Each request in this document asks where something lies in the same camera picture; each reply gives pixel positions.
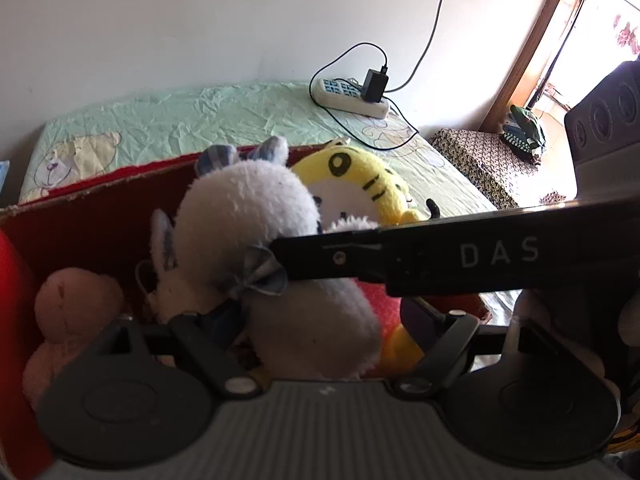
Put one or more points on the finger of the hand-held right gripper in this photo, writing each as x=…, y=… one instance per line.
x=325, y=257

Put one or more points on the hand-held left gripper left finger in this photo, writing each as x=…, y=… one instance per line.
x=200, y=345

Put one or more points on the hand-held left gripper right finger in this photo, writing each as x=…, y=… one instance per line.
x=440, y=345

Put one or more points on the yellow plush tiger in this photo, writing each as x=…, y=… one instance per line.
x=350, y=175

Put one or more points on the large white plush rabbit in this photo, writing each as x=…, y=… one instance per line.
x=240, y=210

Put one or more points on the small white plush rabbit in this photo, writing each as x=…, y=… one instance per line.
x=162, y=245

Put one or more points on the red cardboard box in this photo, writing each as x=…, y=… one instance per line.
x=90, y=215

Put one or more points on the patterned stool cushion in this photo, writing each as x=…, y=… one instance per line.
x=480, y=155

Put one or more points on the pink plush bear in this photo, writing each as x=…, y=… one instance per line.
x=70, y=305

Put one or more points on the white power strip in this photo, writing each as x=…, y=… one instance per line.
x=345, y=100

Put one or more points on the black power adapter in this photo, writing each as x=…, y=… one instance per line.
x=375, y=85

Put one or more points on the green printed bed sheet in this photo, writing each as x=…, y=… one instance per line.
x=200, y=115

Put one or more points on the wooden door frame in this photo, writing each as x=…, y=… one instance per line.
x=540, y=35

